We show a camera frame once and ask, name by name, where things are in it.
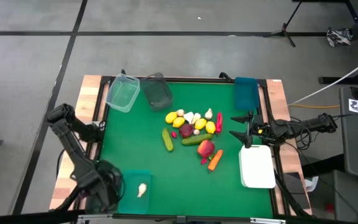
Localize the white plastic bin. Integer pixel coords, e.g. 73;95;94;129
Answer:
238;144;277;190

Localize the teal plastic bin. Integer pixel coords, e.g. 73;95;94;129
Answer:
118;169;152;215

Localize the green table mat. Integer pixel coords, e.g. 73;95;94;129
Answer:
99;81;274;218

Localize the orange carrot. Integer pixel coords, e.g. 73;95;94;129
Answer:
207;149;224;172

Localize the black cable bundle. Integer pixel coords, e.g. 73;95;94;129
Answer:
273;172;310;217
53;186;85;212

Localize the black tripod stand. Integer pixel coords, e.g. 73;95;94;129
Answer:
263;0;304;48

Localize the black desk frame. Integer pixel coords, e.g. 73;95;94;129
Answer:
292;0;358;85

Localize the yellow cable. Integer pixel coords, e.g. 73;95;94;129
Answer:
288;104;341;110

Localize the dark red beet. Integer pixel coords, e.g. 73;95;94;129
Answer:
178;123;195;139

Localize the black flat box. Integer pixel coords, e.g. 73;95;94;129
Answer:
283;172;311;210

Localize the long red chili pepper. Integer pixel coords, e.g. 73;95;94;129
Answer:
215;111;224;134

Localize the white cable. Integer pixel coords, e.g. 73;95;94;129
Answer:
287;52;358;106

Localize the green cucumber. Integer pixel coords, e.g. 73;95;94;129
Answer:
162;128;175;152
181;133;214;146

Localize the person's shoe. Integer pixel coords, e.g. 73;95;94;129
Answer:
326;27;353;47

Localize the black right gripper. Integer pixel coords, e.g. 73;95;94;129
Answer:
229;111;273;149

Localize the blue plastic bin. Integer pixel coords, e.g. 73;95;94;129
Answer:
233;77;260;112

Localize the smoky grey plastic bin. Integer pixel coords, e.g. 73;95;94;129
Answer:
140;72;174;111
85;167;122;215

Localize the grey cabinet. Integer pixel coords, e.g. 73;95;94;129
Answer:
309;169;358;223

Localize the silver metal bracket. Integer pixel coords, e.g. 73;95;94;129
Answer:
76;214;113;223
249;217;287;224

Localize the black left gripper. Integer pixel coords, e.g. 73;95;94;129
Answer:
82;161;126;213

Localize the white plastic piece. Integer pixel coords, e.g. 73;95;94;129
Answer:
305;175;319;193

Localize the clear plastic bin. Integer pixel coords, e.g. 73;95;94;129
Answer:
106;73;141;113

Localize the red apple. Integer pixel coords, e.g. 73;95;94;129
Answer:
196;139;216;159

